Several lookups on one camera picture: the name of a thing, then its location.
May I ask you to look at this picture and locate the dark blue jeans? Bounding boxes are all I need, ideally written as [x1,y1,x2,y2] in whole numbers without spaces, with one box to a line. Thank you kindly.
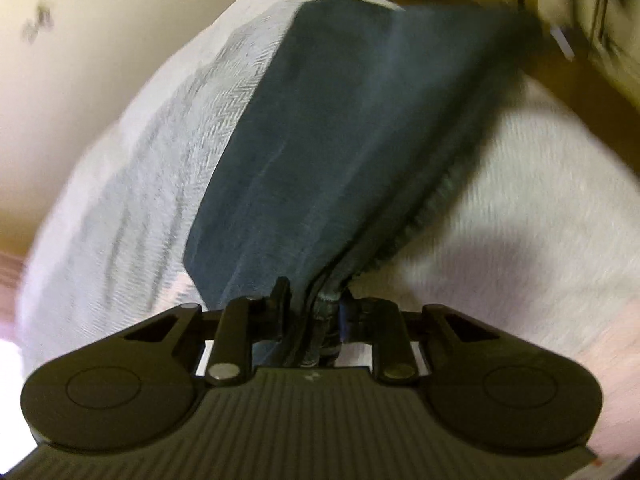
[181,0,548,367]

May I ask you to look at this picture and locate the grey striped herringbone blanket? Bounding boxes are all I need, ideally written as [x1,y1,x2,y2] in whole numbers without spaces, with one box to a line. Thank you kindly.
[19,0,401,363]

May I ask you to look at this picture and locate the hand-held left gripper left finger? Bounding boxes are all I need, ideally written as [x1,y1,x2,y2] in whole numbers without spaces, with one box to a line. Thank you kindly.
[123,277,293,387]

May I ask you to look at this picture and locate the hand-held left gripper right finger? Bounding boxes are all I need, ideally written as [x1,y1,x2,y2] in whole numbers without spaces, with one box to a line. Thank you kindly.
[340,293,501,387]

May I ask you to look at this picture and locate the pink bed blanket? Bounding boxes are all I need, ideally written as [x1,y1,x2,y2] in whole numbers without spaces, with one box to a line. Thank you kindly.
[350,77,640,463]

